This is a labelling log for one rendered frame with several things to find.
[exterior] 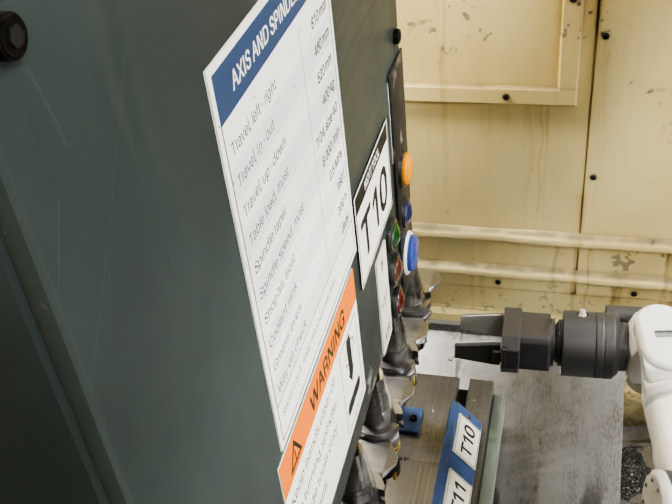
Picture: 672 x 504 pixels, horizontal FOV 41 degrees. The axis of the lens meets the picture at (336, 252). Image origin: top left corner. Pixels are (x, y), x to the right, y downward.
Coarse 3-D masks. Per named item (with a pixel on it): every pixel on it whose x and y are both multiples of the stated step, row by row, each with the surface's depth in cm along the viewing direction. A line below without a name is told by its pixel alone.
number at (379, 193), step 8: (384, 152) 61; (384, 160) 61; (384, 168) 61; (376, 176) 59; (384, 176) 61; (376, 184) 59; (384, 184) 62; (376, 192) 59; (384, 192) 62; (376, 200) 59; (384, 200) 62; (376, 208) 60; (384, 208) 62; (376, 216) 60; (384, 216) 62; (376, 224) 60; (376, 232) 60; (376, 240) 60
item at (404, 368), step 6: (414, 342) 117; (414, 348) 116; (414, 354) 117; (408, 360) 115; (414, 360) 115; (384, 366) 114; (390, 366) 114; (396, 366) 114; (402, 366) 114; (408, 366) 114; (384, 372) 115; (390, 372) 114; (396, 372) 114; (402, 372) 114; (408, 372) 116; (414, 372) 116
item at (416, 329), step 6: (408, 318) 123; (414, 318) 122; (420, 318) 122; (408, 324) 122; (414, 324) 121; (420, 324) 121; (408, 330) 121; (414, 330) 120; (420, 330) 120; (426, 330) 121; (408, 336) 120; (414, 336) 120; (420, 336) 120; (426, 336) 120
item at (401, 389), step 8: (384, 376) 114; (392, 376) 114; (400, 376) 114; (392, 384) 113; (400, 384) 113; (408, 384) 113; (392, 392) 112; (400, 392) 112; (408, 392) 112; (400, 400) 111
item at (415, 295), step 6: (414, 270) 120; (414, 276) 121; (420, 276) 123; (414, 282) 121; (420, 282) 122; (408, 288) 121; (414, 288) 122; (420, 288) 122; (408, 294) 122; (414, 294) 122; (420, 294) 123; (408, 300) 122; (414, 300) 122; (420, 300) 123; (408, 306) 123; (414, 306) 123
